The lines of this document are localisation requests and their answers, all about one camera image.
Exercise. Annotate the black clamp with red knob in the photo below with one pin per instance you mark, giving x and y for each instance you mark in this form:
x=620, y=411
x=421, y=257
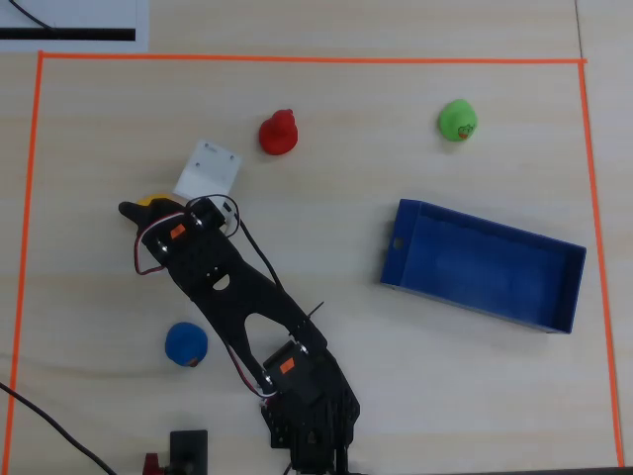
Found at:
x=188, y=452

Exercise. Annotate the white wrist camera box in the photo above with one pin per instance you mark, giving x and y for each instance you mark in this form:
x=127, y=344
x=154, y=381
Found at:
x=208, y=170

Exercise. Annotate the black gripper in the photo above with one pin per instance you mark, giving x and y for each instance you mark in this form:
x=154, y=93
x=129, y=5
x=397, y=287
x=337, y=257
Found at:
x=135, y=212

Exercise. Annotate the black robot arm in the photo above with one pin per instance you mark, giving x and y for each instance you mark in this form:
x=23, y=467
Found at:
x=232, y=287

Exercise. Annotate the white paper with black bar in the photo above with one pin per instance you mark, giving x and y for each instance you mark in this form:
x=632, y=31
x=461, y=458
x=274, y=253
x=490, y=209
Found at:
x=74, y=25

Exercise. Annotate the yellow rubber duck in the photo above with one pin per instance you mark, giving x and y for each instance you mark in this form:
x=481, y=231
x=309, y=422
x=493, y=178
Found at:
x=150, y=199

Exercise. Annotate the blue open box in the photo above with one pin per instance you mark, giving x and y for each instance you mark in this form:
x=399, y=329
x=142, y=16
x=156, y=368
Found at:
x=484, y=272

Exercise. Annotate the blue ball toy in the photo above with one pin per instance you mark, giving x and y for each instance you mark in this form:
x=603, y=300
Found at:
x=185, y=342

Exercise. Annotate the red rubber duck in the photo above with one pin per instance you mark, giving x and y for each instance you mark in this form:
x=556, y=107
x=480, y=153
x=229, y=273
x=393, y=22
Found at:
x=278, y=133

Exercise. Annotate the green rubber duck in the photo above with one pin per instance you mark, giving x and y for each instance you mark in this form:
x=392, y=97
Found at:
x=457, y=120

